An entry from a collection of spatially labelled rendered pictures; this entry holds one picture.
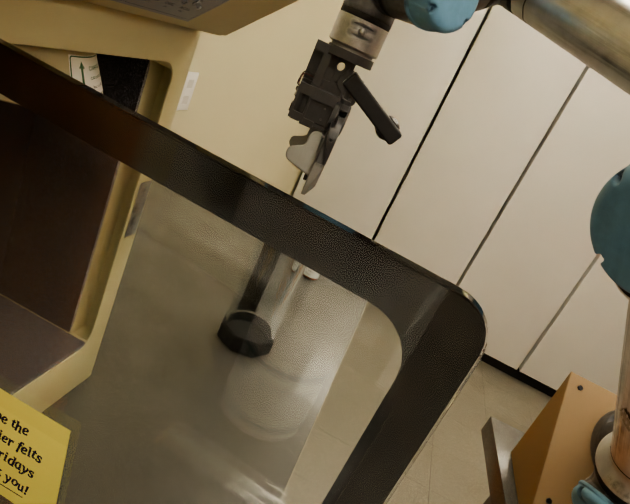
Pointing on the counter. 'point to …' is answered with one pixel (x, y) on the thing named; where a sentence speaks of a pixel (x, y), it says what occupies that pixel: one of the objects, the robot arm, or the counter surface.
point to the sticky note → (19, 448)
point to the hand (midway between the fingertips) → (310, 182)
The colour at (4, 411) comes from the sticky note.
